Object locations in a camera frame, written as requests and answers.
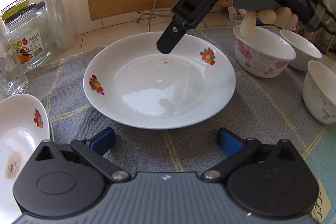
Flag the salt bag white blue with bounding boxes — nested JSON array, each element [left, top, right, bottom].
[[228, 6, 246, 22]]

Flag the white bowl pink flowers large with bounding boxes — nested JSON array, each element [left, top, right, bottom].
[[233, 25, 296, 79]]

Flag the clear drinking glass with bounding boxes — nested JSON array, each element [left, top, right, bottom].
[[0, 38, 29, 98]]

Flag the white bowl front pale flowers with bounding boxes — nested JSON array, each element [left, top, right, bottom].
[[302, 60, 336, 124]]

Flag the white plate fruit print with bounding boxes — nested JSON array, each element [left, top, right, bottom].
[[83, 32, 236, 130]]

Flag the white bowl small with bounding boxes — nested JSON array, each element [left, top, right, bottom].
[[280, 30, 322, 72]]

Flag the grey and teal checked towel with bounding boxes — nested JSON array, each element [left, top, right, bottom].
[[24, 26, 336, 224]]

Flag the glass jar green lid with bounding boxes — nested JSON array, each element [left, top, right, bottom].
[[2, 0, 54, 72]]

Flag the white plate with brown stain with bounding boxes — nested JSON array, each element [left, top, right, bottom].
[[0, 94, 51, 224]]

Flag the tall plastic wrap roll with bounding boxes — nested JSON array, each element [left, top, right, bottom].
[[44, 0, 75, 51]]

